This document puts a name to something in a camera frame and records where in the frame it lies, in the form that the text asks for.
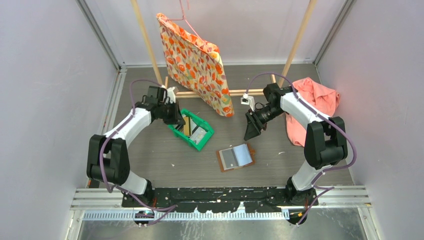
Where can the stack of credit cards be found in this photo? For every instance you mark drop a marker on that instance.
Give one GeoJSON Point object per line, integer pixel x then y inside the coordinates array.
{"type": "Point", "coordinates": [193, 131]}

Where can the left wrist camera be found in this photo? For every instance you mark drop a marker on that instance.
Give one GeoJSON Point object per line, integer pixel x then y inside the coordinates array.
{"type": "Point", "coordinates": [171, 95]}

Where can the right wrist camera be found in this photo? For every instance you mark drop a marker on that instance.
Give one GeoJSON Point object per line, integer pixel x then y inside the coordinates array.
{"type": "Point", "coordinates": [248, 100]}

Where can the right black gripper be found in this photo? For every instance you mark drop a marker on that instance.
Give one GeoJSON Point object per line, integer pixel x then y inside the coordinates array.
{"type": "Point", "coordinates": [254, 125]}

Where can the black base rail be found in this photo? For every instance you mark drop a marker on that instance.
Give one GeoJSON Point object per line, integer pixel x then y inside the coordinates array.
{"type": "Point", "coordinates": [265, 199]}

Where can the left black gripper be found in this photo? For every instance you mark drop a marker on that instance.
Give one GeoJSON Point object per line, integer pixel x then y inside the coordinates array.
{"type": "Point", "coordinates": [176, 118]}

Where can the pink crumpled cloth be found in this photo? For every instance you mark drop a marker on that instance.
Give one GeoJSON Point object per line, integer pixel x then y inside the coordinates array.
{"type": "Point", "coordinates": [321, 97]}

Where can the pink wire hanger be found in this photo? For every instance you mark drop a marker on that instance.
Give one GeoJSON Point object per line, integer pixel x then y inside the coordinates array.
{"type": "Point", "coordinates": [183, 13]}

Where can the floral fabric bag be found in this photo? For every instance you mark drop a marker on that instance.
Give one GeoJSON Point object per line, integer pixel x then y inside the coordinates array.
{"type": "Point", "coordinates": [192, 66]}

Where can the brown leather card holder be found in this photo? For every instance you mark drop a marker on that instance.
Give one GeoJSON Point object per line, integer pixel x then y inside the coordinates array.
{"type": "Point", "coordinates": [245, 155]}

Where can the aluminium frame rail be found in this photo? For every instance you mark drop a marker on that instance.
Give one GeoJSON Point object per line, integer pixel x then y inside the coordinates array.
{"type": "Point", "coordinates": [97, 204]}

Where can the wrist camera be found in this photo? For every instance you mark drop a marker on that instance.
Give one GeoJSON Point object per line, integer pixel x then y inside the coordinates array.
{"type": "Point", "coordinates": [171, 95]}
{"type": "Point", "coordinates": [248, 100]}

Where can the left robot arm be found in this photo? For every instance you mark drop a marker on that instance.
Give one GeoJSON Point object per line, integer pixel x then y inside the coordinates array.
{"type": "Point", "coordinates": [108, 157]}

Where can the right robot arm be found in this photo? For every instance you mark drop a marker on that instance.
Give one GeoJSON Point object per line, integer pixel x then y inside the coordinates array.
{"type": "Point", "coordinates": [325, 145]}

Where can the green plastic card bin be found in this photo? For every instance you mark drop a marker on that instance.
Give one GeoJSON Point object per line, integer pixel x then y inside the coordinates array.
{"type": "Point", "coordinates": [177, 130]}

